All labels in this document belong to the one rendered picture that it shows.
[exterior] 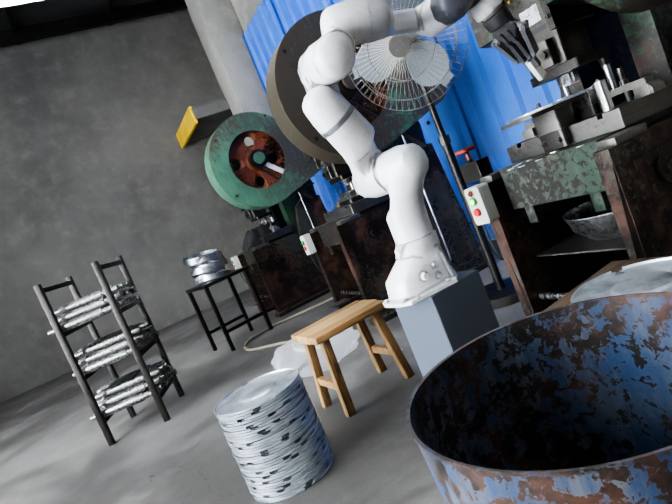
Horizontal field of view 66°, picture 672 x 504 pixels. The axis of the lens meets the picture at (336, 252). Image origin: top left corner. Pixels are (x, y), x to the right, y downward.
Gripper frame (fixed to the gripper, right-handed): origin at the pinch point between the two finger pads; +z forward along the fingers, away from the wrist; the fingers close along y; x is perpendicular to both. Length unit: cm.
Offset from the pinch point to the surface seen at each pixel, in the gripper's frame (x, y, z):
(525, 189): -12.7, -21.4, 31.3
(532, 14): 23.0, -8.1, -7.7
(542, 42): 16.1, -5.9, -0.4
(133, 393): -145, -210, 5
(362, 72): 35, -106, -26
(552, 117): 0.4, -6.6, 16.9
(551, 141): -2.5, -10.0, 23.1
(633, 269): -47, 26, 37
